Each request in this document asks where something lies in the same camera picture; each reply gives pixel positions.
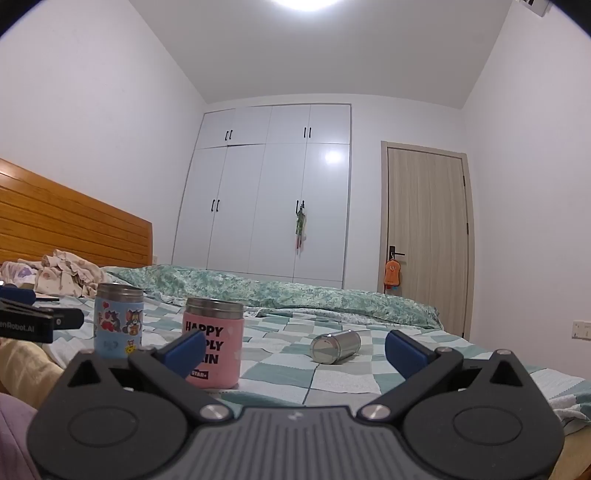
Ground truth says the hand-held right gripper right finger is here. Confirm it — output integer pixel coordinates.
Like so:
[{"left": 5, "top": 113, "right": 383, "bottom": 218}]
[{"left": 359, "top": 329, "right": 533, "bottom": 424}]

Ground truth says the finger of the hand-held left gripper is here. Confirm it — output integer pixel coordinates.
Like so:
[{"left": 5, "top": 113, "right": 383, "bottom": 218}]
[
  {"left": 0, "top": 298, "right": 85, "bottom": 331},
  {"left": 0, "top": 285, "right": 38, "bottom": 305}
]

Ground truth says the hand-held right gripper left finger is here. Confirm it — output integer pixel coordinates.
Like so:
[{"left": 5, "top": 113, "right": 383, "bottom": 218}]
[{"left": 59, "top": 329, "right": 234, "bottom": 425}]

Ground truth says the stainless steel cup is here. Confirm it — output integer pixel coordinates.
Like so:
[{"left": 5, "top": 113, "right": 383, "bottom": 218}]
[{"left": 310, "top": 329, "right": 363, "bottom": 365}]

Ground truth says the pink lettered cup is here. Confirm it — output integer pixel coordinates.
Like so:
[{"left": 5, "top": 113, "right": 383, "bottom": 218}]
[{"left": 181, "top": 297, "right": 245, "bottom": 390}]

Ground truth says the blue cartoon cup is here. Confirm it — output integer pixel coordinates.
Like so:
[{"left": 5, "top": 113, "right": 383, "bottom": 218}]
[{"left": 93, "top": 282, "right": 144, "bottom": 360}]

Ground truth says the purple patterned cloth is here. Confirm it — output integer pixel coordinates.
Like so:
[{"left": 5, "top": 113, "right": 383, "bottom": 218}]
[{"left": 0, "top": 260, "right": 38, "bottom": 289}]

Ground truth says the floral clothes pile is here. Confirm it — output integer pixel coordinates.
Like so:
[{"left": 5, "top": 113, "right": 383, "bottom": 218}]
[{"left": 34, "top": 248, "right": 110, "bottom": 299}]

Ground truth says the orange hanging toy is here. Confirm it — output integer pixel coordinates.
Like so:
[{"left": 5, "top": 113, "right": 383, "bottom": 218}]
[{"left": 383, "top": 253, "right": 402, "bottom": 292}]

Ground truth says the wooden headboard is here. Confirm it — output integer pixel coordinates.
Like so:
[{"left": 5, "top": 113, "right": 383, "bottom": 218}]
[{"left": 0, "top": 158, "right": 154, "bottom": 269}]

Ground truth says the person's pink clothing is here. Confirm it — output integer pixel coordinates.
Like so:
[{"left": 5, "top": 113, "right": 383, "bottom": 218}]
[{"left": 0, "top": 392, "right": 43, "bottom": 480}]

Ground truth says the green floral quilt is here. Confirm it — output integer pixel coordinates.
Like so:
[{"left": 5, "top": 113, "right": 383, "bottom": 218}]
[{"left": 103, "top": 264, "right": 445, "bottom": 331}]

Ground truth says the beige wooden door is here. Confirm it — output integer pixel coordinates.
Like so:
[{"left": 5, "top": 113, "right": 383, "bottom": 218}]
[{"left": 380, "top": 140, "right": 476, "bottom": 340}]

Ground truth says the green hanging ornament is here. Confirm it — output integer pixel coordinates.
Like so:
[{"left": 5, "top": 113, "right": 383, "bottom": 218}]
[{"left": 293, "top": 205, "right": 308, "bottom": 256}]

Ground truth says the white cloth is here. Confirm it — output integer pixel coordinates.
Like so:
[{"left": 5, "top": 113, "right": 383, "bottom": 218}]
[{"left": 547, "top": 369, "right": 591, "bottom": 435}]

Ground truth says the white wardrobe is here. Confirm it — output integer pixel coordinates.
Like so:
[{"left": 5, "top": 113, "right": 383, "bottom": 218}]
[{"left": 171, "top": 103, "right": 353, "bottom": 289}]

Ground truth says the ceiling light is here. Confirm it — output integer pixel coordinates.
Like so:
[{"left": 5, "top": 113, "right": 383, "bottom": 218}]
[{"left": 269, "top": 0, "right": 341, "bottom": 10}]

